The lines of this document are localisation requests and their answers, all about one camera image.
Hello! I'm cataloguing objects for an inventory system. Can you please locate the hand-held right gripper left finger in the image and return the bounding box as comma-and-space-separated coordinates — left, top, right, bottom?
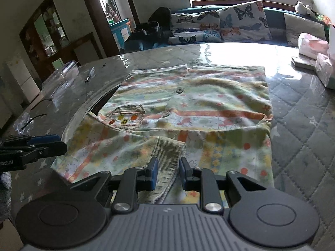
70, 157, 159, 214

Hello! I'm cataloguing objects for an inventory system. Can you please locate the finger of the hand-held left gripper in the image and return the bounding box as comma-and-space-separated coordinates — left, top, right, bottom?
0, 134, 62, 147
15, 141, 68, 164

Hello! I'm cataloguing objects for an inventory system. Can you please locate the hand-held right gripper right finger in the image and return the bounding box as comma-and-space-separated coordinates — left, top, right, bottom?
180, 157, 266, 214

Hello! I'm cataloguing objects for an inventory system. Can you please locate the pastel patterned children's shirt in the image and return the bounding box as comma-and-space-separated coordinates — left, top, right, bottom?
51, 64, 276, 206

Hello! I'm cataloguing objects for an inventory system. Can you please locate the white refrigerator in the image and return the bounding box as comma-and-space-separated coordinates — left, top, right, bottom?
6, 53, 41, 103

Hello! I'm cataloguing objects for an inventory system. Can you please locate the clear plastic container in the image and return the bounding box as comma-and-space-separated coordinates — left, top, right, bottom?
41, 60, 79, 91

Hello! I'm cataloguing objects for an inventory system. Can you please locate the pen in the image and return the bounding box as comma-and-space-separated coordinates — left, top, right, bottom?
84, 67, 96, 83

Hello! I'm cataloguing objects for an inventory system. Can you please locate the dark wooden cabinet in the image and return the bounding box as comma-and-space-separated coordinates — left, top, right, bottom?
19, 0, 103, 77

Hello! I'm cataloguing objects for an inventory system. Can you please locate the grey quilted star tablecloth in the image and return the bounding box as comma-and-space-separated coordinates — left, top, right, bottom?
0, 43, 335, 249

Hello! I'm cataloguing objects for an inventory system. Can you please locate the blue and white cabinet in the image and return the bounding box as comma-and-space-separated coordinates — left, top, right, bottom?
108, 18, 132, 45

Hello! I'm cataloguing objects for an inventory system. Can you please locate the butterfly print pillow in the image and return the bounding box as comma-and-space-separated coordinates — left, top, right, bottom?
170, 10, 221, 32
218, 0, 273, 42
167, 29, 223, 45

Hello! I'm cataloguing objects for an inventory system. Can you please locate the black bag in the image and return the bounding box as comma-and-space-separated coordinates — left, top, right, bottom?
132, 6, 175, 40

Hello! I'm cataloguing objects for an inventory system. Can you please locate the grey flat box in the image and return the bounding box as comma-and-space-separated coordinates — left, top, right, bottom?
291, 56, 319, 70

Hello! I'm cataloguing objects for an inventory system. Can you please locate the white tissue box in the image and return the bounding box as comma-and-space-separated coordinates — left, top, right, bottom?
315, 52, 335, 90

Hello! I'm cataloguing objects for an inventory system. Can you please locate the blue sofa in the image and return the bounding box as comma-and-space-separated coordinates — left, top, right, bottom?
123, 5, 330, 53

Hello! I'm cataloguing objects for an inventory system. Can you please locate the pink tissue pack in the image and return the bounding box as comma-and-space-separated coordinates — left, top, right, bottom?
298, 32, 330, 61

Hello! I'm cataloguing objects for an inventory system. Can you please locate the plain grey pillow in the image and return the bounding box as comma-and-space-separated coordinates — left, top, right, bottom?
283, 13, 327, 48

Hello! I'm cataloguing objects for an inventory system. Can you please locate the white plush toy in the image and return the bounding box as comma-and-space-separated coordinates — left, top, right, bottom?
295, 1, 318, 17

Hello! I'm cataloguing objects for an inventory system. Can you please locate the black cable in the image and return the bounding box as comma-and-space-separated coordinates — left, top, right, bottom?
20, 113, 47, 132

